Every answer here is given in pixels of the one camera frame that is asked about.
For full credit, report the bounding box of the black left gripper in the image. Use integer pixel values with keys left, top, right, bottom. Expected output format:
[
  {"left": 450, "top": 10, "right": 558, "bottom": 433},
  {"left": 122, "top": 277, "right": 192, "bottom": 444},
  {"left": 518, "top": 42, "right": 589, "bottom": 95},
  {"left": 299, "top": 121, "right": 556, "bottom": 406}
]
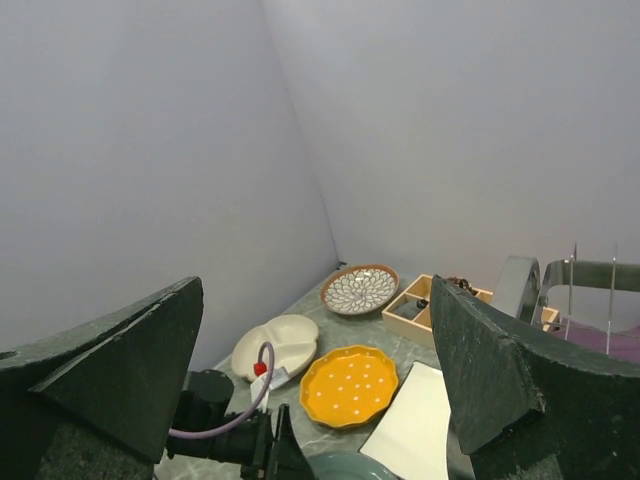
[{"left": 166, "top": 404, "right": 313, "bottom": 480}]

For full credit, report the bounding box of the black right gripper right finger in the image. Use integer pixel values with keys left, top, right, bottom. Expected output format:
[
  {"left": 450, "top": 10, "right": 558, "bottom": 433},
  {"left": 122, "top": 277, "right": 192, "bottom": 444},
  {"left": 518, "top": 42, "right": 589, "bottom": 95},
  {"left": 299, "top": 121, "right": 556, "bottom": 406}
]
[{"left": 430, "top": 276, "right": 639, "bottom": 479}]

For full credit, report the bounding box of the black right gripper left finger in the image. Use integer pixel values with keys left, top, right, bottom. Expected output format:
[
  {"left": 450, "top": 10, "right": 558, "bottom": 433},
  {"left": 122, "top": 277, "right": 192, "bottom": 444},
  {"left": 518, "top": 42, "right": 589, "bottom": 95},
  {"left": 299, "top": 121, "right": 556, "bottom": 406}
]
[{"left": 1, "top": 276, "right": 204, "bottom": 479}]

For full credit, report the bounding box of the teal round plate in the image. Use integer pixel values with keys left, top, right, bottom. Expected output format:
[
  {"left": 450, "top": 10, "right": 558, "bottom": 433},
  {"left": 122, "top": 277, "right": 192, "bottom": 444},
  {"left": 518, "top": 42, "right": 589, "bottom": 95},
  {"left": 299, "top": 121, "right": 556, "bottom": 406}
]
[{"left": 307, "top": 452, "right": 397, "bottom": 480}]

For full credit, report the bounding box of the yellow polka dot plate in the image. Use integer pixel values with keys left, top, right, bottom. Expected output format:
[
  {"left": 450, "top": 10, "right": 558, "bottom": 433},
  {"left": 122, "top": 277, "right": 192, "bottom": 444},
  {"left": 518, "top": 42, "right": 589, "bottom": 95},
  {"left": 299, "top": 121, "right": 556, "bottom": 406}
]
[{"left": 299, "top": 345, "right": 399, "bottom": 429}]

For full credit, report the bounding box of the white square plate black rim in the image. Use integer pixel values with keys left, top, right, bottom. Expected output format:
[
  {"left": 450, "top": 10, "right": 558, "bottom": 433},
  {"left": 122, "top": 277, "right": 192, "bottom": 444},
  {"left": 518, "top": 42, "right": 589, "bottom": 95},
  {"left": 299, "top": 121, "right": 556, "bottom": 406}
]
[{"left": 359, "top": 362, "right": 450, "bottom": 480}]

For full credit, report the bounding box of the cream divided plate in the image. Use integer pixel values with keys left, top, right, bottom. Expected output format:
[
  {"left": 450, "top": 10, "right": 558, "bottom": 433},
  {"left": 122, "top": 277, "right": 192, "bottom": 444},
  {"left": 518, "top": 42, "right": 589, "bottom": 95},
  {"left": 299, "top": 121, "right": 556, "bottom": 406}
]
[{"left": 231, "top": 314, "right": 319, "bottom": 381}]

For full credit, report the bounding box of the floral patterned round plate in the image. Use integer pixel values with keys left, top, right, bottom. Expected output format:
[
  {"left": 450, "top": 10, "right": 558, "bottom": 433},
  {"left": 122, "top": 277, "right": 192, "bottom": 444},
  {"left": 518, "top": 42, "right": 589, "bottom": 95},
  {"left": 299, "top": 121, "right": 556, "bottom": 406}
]
[{"left": 320, "top": 264, "right": 400, "bottom": 316}]

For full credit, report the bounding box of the steel dish rack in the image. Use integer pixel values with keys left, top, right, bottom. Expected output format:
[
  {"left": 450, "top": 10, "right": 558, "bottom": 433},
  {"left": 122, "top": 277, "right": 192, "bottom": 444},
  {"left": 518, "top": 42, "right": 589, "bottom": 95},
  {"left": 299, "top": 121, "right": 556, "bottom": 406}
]
[{"left": 490, "top": 246, "right": 639, "bottom": 342}]

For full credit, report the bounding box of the purple cloth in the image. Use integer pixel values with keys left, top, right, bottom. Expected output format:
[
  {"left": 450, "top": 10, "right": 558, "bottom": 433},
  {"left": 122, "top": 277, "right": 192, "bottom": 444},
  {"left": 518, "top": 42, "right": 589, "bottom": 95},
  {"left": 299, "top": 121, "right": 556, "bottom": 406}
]
[{"left": 567, "top": 320, "right": 639, "bottom": 364}]

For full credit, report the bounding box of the brown patterned rolled fabric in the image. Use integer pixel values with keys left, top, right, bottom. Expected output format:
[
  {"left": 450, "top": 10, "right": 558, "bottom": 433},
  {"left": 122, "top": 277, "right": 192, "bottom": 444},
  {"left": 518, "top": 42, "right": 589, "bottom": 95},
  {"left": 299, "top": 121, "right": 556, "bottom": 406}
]
[{"left": 446, "top": 276, "right": 478, "bottom": 296}]

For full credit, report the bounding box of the wooden compartment tray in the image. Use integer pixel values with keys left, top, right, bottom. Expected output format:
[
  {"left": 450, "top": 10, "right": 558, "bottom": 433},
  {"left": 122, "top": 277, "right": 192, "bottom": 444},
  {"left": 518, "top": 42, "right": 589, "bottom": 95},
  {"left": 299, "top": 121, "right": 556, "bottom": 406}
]
[{"left": 382, "top": 274, "right": 561, "bottom": 349}]

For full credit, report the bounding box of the dark grey rolled fabric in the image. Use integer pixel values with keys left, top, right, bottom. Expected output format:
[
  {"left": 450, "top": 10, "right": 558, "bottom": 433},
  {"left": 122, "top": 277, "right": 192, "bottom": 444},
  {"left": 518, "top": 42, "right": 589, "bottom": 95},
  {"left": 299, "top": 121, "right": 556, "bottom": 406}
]
[{"left": 403, "top": 298, "right": 430, "bottom": 321}]

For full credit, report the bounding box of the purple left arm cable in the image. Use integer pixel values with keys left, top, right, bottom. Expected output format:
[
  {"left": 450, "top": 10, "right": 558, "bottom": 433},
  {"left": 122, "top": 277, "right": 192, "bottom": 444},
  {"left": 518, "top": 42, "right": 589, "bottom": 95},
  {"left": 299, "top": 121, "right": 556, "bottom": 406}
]
[{"left": 168, "top": 342, "right": 277, "bottom": 441}]

